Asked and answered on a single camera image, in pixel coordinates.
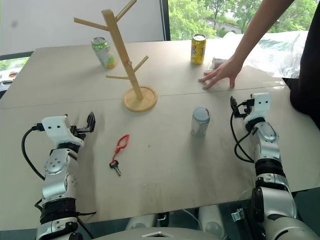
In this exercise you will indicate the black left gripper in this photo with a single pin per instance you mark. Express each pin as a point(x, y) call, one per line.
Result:
point(78, 132)

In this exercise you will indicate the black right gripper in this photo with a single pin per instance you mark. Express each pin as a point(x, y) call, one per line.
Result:
point(246, 108)

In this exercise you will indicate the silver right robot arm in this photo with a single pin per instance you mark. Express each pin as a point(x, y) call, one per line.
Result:
point(268, 160)

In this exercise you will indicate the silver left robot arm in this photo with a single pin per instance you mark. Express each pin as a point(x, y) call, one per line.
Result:
point(56, 175)

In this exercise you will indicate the person's bare forearm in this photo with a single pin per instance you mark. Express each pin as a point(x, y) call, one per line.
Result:
point(260, 30)

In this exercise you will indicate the person's bare hand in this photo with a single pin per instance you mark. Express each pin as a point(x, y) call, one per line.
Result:
point(223, 73)

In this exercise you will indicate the silver drink can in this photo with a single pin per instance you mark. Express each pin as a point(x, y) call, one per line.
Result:
point(200, 122)

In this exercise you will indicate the key with red loop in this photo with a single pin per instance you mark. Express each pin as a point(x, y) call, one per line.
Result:
point(119, 150)

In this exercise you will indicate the yellow drink can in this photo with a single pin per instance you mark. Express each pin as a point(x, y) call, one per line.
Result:
point(198, 50)

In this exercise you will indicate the clear plastic sheet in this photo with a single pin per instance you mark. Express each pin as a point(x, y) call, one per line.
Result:
point(277, 52)

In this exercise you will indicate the wooden tree-shaped hanging rack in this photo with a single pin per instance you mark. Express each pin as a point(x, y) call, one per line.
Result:
point(125, 62)

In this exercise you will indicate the green drink can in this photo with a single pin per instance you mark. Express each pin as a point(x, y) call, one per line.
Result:
point(103, 52)

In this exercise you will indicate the person's black clothing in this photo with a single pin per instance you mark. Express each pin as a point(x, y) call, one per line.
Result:
point(308, 75)

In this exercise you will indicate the white rounded robot leg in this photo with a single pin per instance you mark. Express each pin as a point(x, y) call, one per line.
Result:
point(140, 221)
point(212, 221)

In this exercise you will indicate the grey robot torso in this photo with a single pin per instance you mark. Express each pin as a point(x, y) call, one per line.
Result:
point(160, 233)

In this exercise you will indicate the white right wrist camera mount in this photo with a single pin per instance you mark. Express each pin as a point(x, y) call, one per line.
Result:
point(260, 105)

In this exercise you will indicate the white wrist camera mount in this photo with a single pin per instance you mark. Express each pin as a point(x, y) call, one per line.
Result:
point(260, 105)
point(58, 130)

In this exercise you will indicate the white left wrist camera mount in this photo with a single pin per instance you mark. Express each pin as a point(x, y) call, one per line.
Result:
point(58, 130)

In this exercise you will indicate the dark window frame post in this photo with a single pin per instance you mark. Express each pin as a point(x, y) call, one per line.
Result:
point(165, 20)

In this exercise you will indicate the small metal bracket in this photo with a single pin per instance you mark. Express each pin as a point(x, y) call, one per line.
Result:
point(238, 215)

